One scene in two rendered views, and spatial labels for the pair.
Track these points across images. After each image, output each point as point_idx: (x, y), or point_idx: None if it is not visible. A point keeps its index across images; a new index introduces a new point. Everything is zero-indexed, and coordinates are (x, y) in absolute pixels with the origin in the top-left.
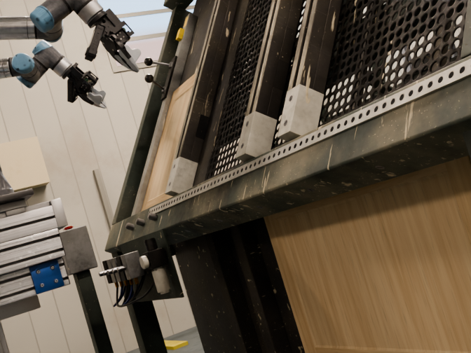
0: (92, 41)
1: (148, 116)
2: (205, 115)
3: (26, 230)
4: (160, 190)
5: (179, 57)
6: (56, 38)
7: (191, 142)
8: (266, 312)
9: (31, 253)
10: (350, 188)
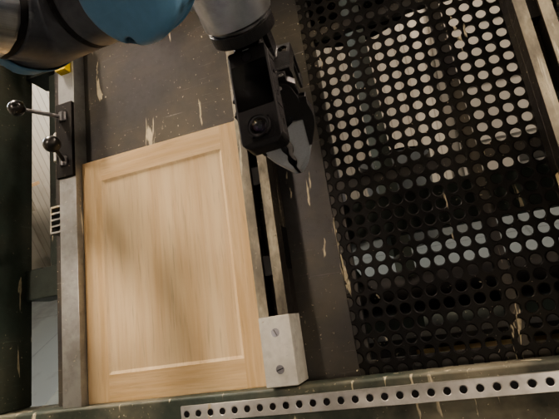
0: (276, 96)
1: (2, 202)
2: (283, 225)
3: None
4: (161, 355)
5: (76, 104)
6: (67, 62)
7: (288, 280)
8: None
9: None
10: None
